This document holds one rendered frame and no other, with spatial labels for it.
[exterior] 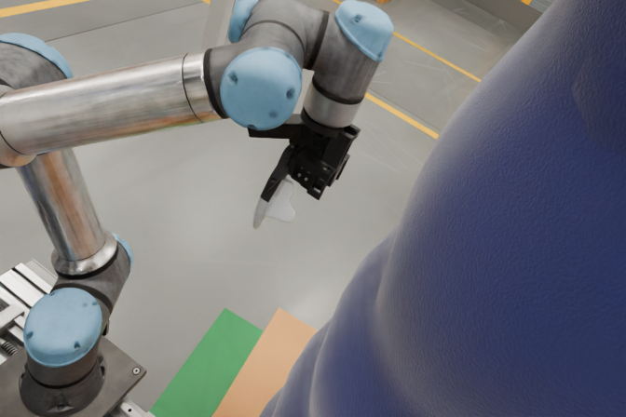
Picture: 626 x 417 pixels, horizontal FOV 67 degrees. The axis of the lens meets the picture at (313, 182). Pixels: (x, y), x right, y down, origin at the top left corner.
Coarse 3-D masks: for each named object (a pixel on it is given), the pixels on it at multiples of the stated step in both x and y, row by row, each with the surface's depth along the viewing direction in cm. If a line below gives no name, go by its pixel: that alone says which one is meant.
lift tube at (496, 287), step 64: (576, 0) 16; (512, 64) 20; (576, 64) 15; (448, 128) 23; (512, 128) 18; (576, 128) 15; (448, 192) 20; (512, 192) 17; (576, 192) 15; (384, 256) 29; (448, 256) 19; (512, 256) 16; (576, 256) 14; (384, 320) 24; (448, 320) 18; (512, 320) 16; (576, 320) 14; (320, 384) 28; (384, 384) 24; (448, 384) 19; (512, 384) 16; (576, 384) 14
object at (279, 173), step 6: (282, 156) 68; (282, 162) 69; (276, 168) 68; (282, 168) 69; (288, 168) 69; (276, 174) 68; (282, 174) 68; (270, 180) 69; (276, 180) 68; (270, 186) 69; (276, 186) 70; (264, 192) 70; (270, 192) 70; (264, 198) 70; (270, 198) 70
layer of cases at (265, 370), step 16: (272, 320) 176; (288, 320) 178; (272, 336) 171; (288, 336) 173; (304, 336) 176; (256, 352) 165; (272, 352) 167; (288, 352) 169; (256, 368) 160; (272, 368) 162; (288, 368) 164; (240, 384) 154; (256, 384) 156; (272, 384) 158; (240, 400) 151; (256, 400) 152; (256, 416) 149
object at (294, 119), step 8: (288, 120) 69; (296, 120) 69; (248, 128) 71; (272, 128) 69; (280, 128) 69; (288, 128) 68; (296, 128) 67; (304, 128) 67; (256, 136) 71; (264, 136) 71; (272, 136) 70; (280, 136) 69; (288, 136) 69; (296, 136) 68; (304, 136) 67
